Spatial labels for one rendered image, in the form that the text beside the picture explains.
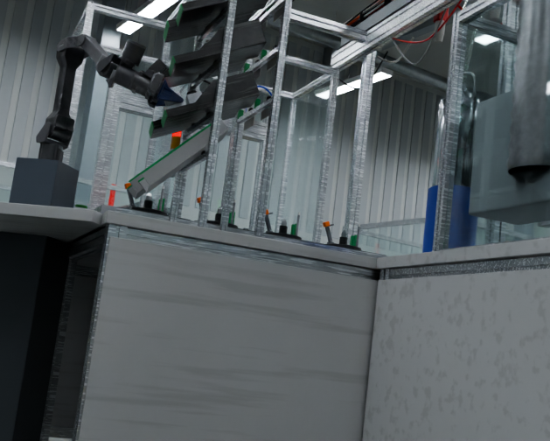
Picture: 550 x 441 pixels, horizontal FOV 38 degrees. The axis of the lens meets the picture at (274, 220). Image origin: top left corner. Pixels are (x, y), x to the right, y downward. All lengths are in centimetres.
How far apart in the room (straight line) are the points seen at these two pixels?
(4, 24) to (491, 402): 1017
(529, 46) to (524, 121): 18
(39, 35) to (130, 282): 963
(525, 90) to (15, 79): 969
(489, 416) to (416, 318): 36
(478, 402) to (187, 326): 70
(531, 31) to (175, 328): 109
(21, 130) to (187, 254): 918
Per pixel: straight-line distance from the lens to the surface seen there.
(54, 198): 246
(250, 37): 240
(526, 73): 196
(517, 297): 168
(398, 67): 1224
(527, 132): 191
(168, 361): 195
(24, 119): 1111
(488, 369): 173
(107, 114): 385
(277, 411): 206
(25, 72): 1125
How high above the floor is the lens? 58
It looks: 9 degrees up
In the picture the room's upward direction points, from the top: 7 degrees clockwise
